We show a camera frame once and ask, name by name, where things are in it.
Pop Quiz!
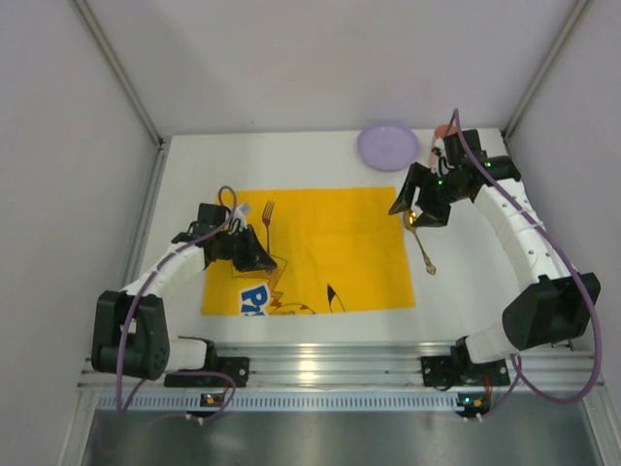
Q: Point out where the gold metal spoon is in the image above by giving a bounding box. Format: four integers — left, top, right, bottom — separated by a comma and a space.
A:
402, 210, 437, 276

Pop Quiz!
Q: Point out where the purple plastic plate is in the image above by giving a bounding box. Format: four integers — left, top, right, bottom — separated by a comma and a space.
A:
356, 122, 420, 172

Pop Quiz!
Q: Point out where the purple metal fork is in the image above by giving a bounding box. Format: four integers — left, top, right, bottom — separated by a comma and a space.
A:
261, 200, 275, 254

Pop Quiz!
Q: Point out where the pink plastic cup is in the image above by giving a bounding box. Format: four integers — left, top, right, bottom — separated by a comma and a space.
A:
428, 123, 457, 168

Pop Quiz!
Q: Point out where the yellow cloth placemat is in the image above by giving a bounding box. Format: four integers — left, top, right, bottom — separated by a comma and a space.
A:
201, 186, 415, 316

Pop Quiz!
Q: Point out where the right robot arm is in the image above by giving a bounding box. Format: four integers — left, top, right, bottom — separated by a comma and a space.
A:
389, 130, 601, 370

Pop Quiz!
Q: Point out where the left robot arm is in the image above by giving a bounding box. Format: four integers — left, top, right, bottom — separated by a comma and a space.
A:
90, 203, 277, 380

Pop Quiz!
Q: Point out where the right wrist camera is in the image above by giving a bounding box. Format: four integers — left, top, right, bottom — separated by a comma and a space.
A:
430, 138, 448, 166

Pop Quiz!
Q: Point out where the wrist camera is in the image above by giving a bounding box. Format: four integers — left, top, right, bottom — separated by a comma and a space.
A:
231, 203, 252, 230
430, 138, 448, 166

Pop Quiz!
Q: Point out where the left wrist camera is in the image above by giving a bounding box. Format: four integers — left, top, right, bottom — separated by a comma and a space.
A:
231, 203, 252, 230

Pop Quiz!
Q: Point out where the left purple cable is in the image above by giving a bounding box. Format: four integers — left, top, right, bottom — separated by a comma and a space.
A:
114, 184, 239, 422

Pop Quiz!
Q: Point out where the aluminium mounting rail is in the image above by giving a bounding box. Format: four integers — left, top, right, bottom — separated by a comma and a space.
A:
77, 342, 605, 389

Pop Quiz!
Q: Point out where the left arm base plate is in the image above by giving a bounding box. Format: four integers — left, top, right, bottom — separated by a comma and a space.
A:
164, 356, 250, 388

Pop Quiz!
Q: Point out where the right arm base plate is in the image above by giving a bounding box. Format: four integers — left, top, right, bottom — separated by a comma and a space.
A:
420, 355, 510, 390

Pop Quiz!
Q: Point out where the slotted cable duct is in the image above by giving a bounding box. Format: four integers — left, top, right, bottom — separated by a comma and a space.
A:
96, 391, 486, 413

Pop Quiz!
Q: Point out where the left aluminium frame post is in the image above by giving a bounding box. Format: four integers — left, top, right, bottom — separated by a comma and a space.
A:
69, 0, 164, 149

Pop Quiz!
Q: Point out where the aluminium frame post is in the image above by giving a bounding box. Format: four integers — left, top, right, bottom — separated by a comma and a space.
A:
501, 0, 593, 143
69, 0, 164, 149

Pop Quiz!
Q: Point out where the right aluminium frame post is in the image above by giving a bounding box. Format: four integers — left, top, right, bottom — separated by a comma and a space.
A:
501, 0, 593, 143

